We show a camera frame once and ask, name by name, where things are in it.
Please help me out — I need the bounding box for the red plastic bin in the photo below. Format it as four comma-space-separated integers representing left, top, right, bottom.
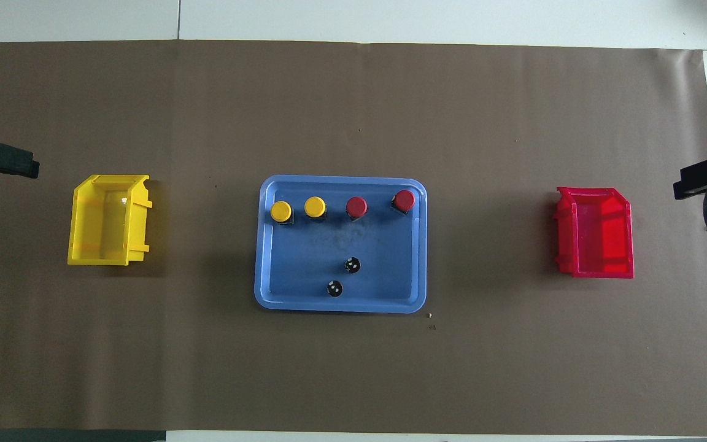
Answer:
554, 187, 635, 279

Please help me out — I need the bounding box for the brown paper mat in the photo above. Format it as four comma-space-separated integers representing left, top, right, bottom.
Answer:
0, 40, 707, 436

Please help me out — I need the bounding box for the blue plastic tray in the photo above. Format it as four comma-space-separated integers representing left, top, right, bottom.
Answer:
254, 175, 428, 314

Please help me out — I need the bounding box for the yellow push button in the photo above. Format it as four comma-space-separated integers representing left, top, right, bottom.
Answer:
303, 196, 328, 222
269, 200, 295, 227

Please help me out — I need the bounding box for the yellow plastic bin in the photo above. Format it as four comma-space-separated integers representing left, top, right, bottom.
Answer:
67, 174, 153, 266

